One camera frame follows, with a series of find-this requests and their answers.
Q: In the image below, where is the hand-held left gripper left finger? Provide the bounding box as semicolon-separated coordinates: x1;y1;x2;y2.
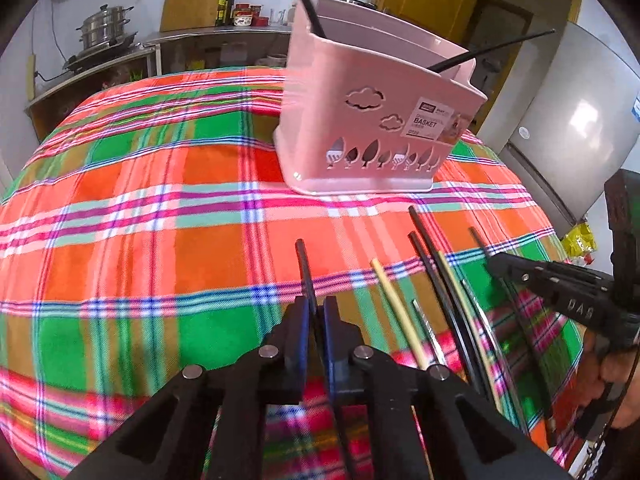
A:
65;296;311;480

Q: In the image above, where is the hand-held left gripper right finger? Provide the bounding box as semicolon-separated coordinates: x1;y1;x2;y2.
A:
322;296;576;480

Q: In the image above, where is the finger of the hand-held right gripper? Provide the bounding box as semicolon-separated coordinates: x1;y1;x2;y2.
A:
487;252;608;293

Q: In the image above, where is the bamboo chopstick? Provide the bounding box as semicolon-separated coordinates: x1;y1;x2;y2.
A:
370;258;432;371
436;251;501;406

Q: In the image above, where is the pink plastic utensil basket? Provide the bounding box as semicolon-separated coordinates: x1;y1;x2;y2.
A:
272;0;488;197

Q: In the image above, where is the person's right hand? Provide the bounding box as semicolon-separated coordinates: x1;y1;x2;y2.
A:
582;335;640;431

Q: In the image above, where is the yellow plastic bag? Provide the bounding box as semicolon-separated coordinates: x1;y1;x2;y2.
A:
560;222;598;261

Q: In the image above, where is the grey refrigerator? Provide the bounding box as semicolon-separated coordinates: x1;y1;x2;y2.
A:
500;20;640;238

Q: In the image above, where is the plaid tablecloth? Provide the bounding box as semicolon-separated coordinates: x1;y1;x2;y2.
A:
0;65;586;480

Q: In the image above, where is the steel kitchen counter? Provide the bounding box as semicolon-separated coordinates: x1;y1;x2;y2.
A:
145;27;293;73

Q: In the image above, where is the wooden stove table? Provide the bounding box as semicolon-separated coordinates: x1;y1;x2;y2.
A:
25;47;158;141

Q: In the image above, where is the black wok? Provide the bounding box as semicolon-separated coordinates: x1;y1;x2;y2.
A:
62;42;146;70

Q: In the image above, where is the steel steamer pot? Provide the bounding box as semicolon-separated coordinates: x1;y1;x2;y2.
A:
77;5;138;51

